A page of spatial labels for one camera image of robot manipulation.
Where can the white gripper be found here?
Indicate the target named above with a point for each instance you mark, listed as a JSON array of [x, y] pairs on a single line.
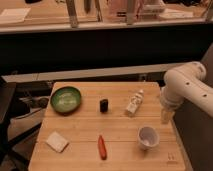
[[166, 115]]

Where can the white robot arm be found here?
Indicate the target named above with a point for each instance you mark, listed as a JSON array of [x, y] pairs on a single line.
[[185, 82]]

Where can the black eraser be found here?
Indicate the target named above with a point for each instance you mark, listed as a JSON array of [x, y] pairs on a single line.
[[104, 105]]

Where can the white cup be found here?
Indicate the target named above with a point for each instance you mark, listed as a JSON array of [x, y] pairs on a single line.
[[148, 138]]

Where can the white plastic bottle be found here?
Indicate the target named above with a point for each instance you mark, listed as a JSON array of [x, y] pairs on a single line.
[[134, 103]]

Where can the orange carrot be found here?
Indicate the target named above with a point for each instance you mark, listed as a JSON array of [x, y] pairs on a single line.
[[102, 148]]

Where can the green bowl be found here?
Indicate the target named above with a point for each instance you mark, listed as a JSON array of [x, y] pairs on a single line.
[[65, 99]]

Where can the white sponge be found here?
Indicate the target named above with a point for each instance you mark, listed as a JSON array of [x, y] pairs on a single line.
[[57, 142]]

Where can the black chair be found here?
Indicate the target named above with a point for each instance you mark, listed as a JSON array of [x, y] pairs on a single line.
[[7, 100]]

